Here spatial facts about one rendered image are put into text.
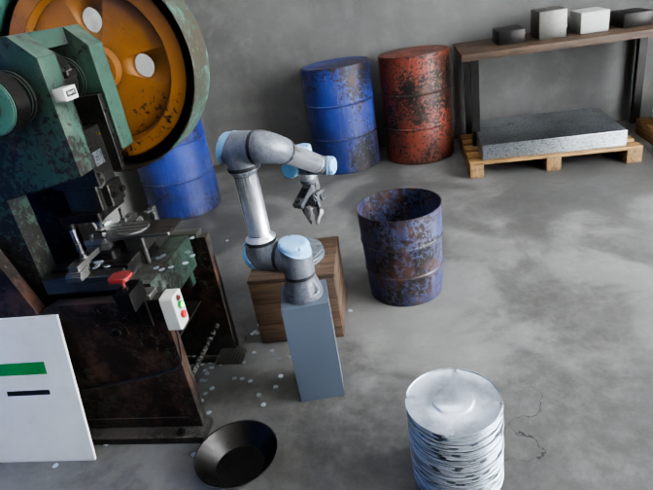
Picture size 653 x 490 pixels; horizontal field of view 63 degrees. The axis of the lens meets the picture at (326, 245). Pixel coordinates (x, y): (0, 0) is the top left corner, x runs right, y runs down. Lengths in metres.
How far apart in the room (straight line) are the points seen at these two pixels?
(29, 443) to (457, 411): 1.65
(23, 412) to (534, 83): 4.51
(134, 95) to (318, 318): 1.17
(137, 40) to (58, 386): 1.35
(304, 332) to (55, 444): 1.06
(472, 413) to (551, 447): 0.43
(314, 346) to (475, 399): 0.66
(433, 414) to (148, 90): 1.63
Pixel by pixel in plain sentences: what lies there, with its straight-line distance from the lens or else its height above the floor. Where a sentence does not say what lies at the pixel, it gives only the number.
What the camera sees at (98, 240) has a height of 0.78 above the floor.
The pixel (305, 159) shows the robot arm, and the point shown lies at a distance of 1.97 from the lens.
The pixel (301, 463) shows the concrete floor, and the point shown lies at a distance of 2.05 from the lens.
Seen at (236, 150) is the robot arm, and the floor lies 1.05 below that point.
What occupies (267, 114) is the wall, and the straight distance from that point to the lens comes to 5.31.
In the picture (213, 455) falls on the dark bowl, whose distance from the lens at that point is 2.15.
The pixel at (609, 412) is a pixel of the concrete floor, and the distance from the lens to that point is 2.22.
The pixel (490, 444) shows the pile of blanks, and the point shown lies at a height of 0.24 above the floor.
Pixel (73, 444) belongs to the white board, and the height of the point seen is 0.07.
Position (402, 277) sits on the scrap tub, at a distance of 2.62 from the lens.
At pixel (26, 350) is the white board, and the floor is 0.46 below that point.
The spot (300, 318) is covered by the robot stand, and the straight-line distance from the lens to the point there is 2.01.
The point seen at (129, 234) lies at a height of 0.78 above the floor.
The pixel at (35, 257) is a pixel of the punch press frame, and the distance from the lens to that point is 2.19.
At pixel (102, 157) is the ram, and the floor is 1.06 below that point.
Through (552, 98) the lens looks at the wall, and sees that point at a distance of 5.32.
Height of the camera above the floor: 1.51
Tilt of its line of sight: 26 degrees down
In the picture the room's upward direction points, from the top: 10 degrees counter-clockwise
